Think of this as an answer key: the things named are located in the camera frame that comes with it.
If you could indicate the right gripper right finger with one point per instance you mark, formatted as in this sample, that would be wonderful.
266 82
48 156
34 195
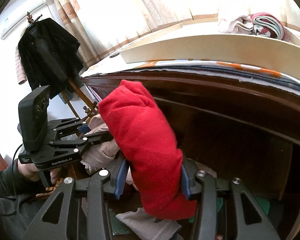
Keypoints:
224 206

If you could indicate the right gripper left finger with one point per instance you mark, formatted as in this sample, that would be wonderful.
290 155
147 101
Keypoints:
59 217

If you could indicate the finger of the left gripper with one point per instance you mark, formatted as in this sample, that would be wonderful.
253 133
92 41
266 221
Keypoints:
79 144
72 127

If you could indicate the beige pink underwear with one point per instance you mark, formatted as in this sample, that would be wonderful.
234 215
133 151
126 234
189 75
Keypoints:
99 156

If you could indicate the mauve smooth underwear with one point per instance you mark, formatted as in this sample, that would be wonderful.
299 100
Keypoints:
146 226

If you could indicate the bright red underwear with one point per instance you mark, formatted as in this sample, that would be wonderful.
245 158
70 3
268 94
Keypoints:
148 143

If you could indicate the green underwear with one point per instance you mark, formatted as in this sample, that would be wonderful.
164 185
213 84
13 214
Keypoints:
262 203

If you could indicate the pink dotted underwear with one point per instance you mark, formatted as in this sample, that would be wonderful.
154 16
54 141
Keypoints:
240 25

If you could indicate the person's left forearm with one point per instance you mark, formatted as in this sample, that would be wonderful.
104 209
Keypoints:
13 183

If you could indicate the person's left hand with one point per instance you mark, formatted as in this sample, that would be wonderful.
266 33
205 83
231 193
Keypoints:
30 172

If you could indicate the wooden coat rack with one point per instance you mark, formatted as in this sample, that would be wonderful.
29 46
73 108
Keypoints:
90 107

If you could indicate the black hanging jacket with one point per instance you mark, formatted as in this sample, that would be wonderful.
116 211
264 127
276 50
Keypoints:
48 54

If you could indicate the orange cream patterned curtain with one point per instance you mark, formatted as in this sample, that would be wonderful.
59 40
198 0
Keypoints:
103 26

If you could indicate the white persimmon print tablecloth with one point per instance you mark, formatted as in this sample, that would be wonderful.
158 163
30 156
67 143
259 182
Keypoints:
235 71

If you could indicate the shallow cardboard box tray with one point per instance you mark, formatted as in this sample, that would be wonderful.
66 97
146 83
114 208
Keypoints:
201 41

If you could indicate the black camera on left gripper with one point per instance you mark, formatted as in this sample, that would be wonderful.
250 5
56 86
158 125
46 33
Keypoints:
32 112

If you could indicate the white wall air conditioner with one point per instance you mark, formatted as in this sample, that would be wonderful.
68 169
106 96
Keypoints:
19 14

